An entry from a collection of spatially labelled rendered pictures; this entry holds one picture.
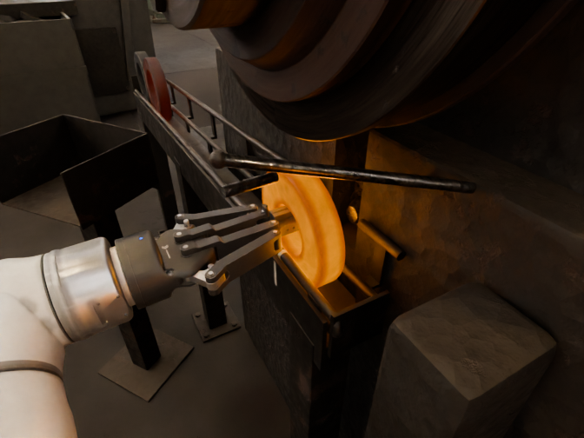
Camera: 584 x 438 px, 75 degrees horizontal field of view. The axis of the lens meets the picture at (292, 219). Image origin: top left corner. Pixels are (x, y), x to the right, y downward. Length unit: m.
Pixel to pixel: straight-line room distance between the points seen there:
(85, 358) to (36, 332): 1.02
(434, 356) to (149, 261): 0.26
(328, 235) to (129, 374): 0.99
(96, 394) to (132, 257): 0.94
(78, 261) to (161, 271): 0.07
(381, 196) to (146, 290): 0.26
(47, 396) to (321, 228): 0.27
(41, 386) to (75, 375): 1.01
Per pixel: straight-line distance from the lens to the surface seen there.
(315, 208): 0.40
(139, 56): 1.42
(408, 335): 0.30
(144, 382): 1.27
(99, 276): 0.38
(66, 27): 2.72
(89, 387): 1.33
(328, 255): 0.41
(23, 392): 0.35
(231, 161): 0.28
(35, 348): 0.38
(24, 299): 0.39
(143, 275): 0.39
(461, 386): 0.28
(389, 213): 0.43
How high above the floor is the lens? 1.02
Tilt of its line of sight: 35 degrees down
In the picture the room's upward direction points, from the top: straight up
